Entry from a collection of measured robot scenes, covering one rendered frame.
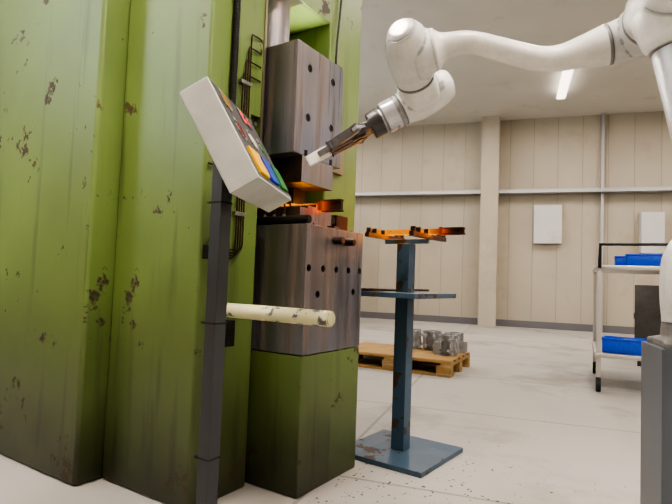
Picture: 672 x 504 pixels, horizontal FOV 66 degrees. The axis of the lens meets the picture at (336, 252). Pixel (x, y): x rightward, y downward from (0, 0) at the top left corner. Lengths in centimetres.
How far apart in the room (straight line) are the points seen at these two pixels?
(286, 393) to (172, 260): 58
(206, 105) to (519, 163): 901
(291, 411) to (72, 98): 137
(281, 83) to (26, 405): 151
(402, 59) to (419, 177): 887
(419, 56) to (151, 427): 139
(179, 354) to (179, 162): 62
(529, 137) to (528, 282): 261
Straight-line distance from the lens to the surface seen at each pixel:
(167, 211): 181
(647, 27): 135
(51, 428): 217
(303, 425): 184
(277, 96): 194
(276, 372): 184
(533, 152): 1013
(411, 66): 136
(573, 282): 989
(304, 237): 176
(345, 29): 254
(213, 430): 146
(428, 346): 477
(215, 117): 129
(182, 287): 173
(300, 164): 186
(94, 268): 198
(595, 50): 150
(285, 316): 151
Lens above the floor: 73
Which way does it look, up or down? 3 degrees up
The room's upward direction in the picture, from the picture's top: 2 degrees clockwise
